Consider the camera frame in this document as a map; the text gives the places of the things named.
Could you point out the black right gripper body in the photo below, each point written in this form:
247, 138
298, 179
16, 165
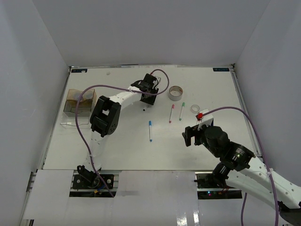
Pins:
199, 138

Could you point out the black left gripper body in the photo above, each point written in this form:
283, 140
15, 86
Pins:
153, 90

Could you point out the blue capped white marker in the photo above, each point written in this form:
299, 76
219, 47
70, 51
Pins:
150, 131

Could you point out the pink capped white marker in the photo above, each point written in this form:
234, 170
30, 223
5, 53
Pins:
171, 113

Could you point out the green capped white marker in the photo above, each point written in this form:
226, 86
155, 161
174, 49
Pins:
181, 112

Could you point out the clear jar of paper clips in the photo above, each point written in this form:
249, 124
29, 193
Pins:
89, 95

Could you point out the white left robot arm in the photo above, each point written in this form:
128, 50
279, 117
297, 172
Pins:
104, 120

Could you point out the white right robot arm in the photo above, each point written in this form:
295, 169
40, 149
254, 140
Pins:
264, 184

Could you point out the small clear tape roll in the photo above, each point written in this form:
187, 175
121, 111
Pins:
195, 109

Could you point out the large white tape roll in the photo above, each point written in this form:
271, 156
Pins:
175, 93

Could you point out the clear brown organizer container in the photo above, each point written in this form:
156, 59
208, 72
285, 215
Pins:
84, 111

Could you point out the black label right corner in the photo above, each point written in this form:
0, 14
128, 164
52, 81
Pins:
219, 69

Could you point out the black label corner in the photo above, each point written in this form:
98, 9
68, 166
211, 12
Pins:
78, 70
219, 69

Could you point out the black label left corner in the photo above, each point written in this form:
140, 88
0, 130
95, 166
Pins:
78, 70

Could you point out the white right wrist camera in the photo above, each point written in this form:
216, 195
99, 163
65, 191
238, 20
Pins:
204, 118

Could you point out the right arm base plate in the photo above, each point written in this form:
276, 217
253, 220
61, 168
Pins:
207, 189

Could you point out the aluminium rail right edge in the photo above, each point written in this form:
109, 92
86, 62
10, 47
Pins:
255, 144

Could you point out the aluminium rail edge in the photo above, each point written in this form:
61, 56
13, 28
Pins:
31, 181
255, 144

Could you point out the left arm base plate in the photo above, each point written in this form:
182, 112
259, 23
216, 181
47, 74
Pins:
82, 188

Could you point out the aluminium rail left edge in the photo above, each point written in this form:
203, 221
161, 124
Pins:
31, 181

